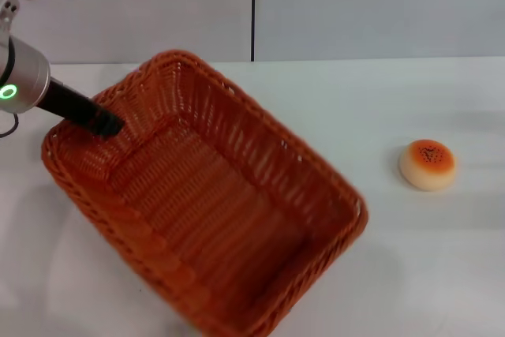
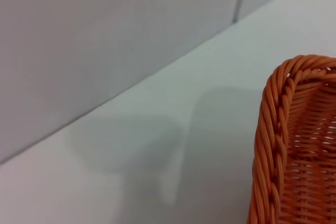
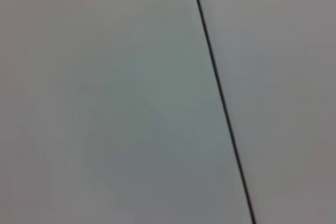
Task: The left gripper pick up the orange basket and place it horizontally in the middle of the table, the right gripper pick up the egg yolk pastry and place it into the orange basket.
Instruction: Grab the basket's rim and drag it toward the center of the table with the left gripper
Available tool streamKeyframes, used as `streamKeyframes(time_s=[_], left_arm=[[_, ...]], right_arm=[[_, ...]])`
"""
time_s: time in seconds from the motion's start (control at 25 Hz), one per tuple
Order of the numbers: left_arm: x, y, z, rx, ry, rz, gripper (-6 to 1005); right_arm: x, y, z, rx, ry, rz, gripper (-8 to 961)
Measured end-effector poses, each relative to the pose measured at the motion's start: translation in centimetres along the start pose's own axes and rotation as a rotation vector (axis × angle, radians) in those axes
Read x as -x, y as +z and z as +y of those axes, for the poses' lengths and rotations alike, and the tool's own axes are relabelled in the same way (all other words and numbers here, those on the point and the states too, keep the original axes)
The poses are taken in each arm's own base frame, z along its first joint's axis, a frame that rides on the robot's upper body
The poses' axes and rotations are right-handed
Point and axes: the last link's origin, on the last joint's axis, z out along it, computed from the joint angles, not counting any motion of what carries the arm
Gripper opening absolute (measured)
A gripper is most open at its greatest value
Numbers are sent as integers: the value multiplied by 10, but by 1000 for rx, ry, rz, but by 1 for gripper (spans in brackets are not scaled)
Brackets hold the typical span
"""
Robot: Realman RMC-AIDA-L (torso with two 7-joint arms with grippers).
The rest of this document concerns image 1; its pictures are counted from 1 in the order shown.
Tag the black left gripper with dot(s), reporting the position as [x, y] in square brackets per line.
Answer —
[67, 104]

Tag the orange woven plastic basket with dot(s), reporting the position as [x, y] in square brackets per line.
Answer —
[221, 226]

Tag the round toy bread bun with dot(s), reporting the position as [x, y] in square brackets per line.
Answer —
[427, 167]

